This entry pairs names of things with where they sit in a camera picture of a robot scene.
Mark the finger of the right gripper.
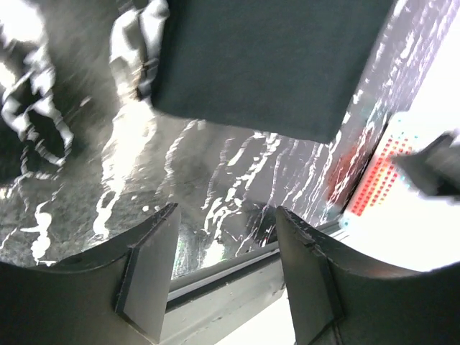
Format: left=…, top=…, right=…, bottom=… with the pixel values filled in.
left=391, top=132, right=459, bottom=198

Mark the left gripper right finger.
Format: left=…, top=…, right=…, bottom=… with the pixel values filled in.
left=276, top=207, right=459, bottom=344

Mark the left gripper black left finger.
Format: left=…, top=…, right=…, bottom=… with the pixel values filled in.
left=1, top=203, right=180, bottom=344

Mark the black t shirt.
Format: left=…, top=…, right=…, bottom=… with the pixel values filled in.
left=151, top=0, right=393, bottom=144

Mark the orange t shirt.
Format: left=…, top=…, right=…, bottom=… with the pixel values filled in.
left=347, top=132, right=413, bottom=217

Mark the white plastic laundry basket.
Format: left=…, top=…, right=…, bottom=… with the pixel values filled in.
left=335, top=112, right=459, bottom=272

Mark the black marbled table mat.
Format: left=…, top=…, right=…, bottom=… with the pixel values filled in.
left=1, top=1, right=459, bottom=277

